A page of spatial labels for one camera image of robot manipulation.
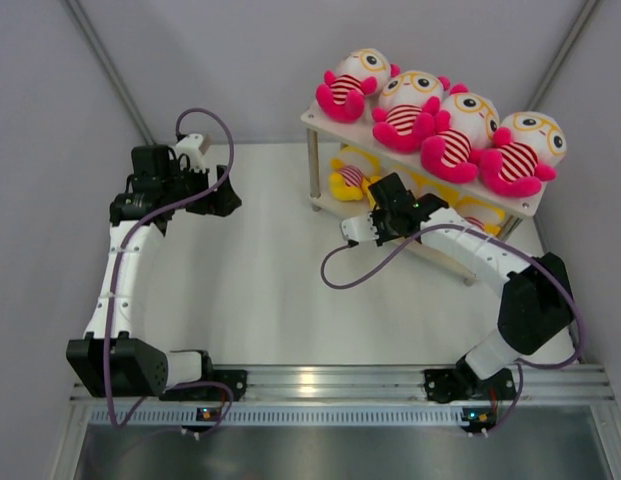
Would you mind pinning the yellow plush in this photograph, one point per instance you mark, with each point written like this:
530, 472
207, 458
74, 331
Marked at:
352, 172
485, 216
409, 179

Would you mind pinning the yellow plush front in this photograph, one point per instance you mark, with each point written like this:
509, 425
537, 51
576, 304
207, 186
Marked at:
352, 172

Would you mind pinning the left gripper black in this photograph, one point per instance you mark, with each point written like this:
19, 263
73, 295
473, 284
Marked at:
219, 202

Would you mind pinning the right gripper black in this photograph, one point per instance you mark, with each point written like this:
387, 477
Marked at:
383, 236

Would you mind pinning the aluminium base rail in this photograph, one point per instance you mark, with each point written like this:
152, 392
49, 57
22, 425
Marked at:
351, 396

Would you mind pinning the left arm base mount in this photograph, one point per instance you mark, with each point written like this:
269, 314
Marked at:
235, 379

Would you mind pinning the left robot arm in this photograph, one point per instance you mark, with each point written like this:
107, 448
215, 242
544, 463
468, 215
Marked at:
113, 357

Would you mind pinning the pink plush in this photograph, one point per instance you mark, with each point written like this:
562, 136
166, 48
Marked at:
526, 149
454, 136
402, 100
345, 93

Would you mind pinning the yellow plush sideways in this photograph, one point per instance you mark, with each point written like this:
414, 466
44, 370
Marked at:
448, 194

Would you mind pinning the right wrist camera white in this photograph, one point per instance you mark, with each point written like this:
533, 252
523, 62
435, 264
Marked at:
359, 229

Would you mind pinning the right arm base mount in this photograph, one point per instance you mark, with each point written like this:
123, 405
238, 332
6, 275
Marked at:
446, 385

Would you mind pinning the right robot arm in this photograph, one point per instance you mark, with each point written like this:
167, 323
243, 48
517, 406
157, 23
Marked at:
535, 298

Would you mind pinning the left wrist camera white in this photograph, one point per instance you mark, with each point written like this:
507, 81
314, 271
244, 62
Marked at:
190, 151

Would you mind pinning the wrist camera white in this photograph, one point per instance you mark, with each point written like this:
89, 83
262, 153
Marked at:
359, 229
190, 151

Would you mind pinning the yellow plush under shelf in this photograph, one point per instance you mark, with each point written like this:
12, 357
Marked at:
485, 216

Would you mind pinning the white two-tier shelf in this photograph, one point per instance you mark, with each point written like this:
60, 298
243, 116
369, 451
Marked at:
390, 150

